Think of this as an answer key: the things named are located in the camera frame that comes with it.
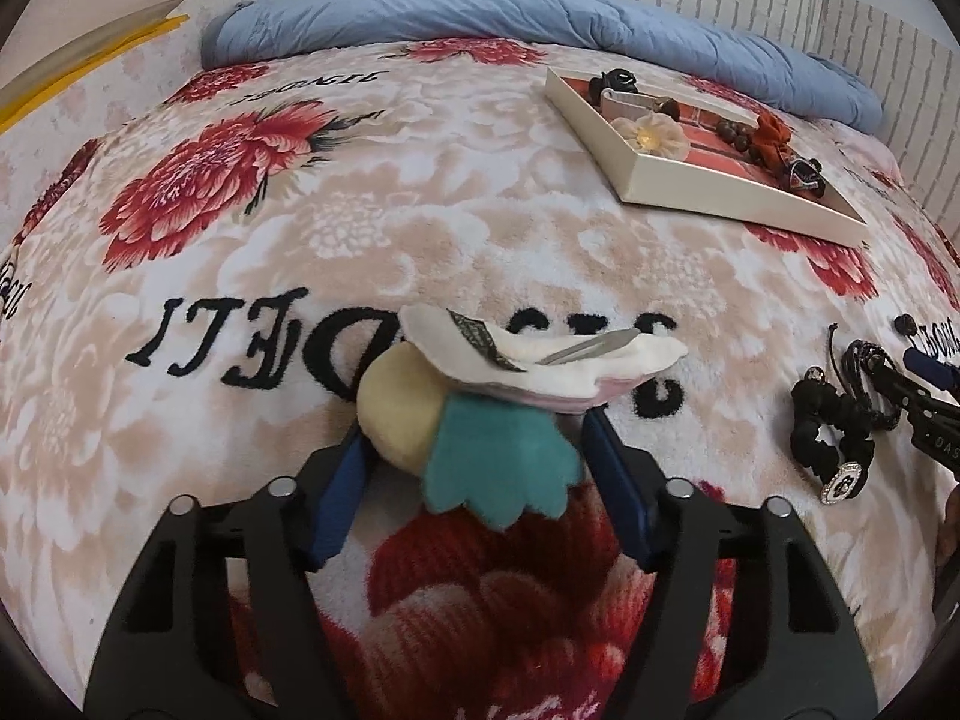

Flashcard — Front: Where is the plush doll hair clip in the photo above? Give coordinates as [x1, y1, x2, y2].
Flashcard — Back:
[356, 305, 689, 530]

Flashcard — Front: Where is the yellow cloth strip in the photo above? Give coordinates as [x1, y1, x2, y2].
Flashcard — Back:
[0, 15, 188, 132]

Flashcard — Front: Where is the orange scrunchie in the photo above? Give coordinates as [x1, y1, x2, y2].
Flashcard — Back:
[746, 114, 792, 166]

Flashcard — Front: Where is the cream flower hair clip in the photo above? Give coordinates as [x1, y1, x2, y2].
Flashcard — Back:
[609, 111, 689, 160]

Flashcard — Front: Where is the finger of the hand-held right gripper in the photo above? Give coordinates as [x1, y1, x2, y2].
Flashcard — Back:
[862, 360, 960, 425]
[902, 347, 960, 400]

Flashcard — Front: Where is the rainbow striped bracelet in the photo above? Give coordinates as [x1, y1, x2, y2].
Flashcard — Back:
[776, 157, 826, 200]

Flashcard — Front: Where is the white tray with brick lining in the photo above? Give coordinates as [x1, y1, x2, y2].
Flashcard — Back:
[545, 65, 869, 248]

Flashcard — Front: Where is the red floral blanket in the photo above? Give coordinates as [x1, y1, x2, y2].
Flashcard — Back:
[0, 37, 960, 720]

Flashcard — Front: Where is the white strap wrist watch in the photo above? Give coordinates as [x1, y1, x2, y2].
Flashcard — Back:
[600, 88, 680, 121]

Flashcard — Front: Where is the rolled blue duvet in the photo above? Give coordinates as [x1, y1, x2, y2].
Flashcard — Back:
[200, 0, 886, 132]

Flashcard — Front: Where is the black braided cord bracelet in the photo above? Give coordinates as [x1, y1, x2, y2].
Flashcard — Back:
[825, 313, 920, 432]

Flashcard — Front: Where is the black scrunchie with square charm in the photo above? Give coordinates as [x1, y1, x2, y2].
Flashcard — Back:
[791, 366, 878, 505]

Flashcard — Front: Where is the brown wooden bead bracelet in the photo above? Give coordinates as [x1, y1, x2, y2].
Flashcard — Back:
[716, 116, 758, 151]

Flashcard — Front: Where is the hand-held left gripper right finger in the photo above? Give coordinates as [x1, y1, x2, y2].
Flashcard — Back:
[581, 409, 878, 720]

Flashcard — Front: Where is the pale floral mattress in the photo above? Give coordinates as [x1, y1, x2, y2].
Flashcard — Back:
[0, 11, 218, 181]

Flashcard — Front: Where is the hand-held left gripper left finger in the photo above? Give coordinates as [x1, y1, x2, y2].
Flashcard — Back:
[84, 427, 383, 720]

